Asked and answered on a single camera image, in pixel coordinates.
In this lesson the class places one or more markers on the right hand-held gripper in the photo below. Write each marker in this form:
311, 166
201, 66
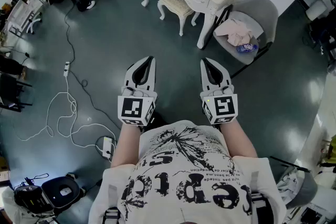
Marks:
224, 108

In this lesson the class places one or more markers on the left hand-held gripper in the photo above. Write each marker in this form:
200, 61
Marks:
135, 110

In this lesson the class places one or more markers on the cream upholstered stool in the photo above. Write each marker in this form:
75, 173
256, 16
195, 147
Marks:
174, 2

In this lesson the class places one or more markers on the person's right forearm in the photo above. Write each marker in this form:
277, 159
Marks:
239, 139

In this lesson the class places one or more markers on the person's left forearm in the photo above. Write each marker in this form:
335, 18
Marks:
127, 144

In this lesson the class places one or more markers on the blue plastic bottle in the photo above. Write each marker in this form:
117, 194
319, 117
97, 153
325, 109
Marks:
246, 48

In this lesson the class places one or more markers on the person's black trousers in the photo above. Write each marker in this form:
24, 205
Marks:
158, 120

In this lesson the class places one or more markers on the pink cloth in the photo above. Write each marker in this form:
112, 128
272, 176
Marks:
236, 31

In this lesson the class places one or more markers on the white power strip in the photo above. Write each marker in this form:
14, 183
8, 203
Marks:
66, 69

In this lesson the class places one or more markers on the grey chair with black legs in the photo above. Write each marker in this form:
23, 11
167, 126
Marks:
262, 13

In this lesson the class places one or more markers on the white work desk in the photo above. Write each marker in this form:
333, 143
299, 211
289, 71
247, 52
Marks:
21, 11

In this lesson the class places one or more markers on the black open case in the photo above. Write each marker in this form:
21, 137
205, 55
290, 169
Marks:
60, 191

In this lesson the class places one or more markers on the grey chair with white cloth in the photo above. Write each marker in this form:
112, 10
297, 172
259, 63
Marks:
307, 191

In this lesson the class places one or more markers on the black equipment bag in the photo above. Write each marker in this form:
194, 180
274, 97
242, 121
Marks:
29, 199

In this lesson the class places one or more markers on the black chair frame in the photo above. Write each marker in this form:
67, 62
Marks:
10, 94

